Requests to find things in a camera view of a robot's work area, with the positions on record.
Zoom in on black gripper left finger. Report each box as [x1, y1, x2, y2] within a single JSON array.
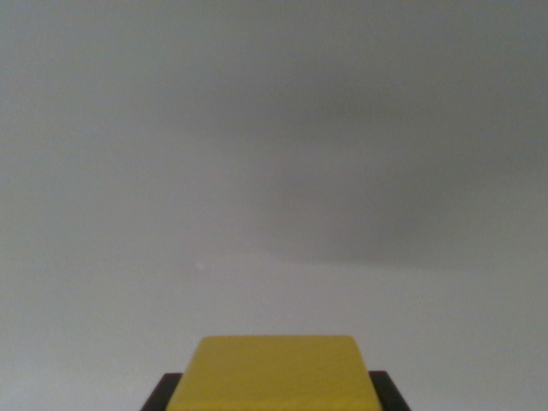
[[140, 372, 184, 411]]

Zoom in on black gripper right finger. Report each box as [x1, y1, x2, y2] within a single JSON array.
[[368, 370, 414, 411]]

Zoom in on grey plastic bin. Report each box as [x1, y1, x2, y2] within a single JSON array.
[[0, 0, 548, 411]]

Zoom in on yellow cube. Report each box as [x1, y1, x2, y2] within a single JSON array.
[[166, 335, 383, 411]]

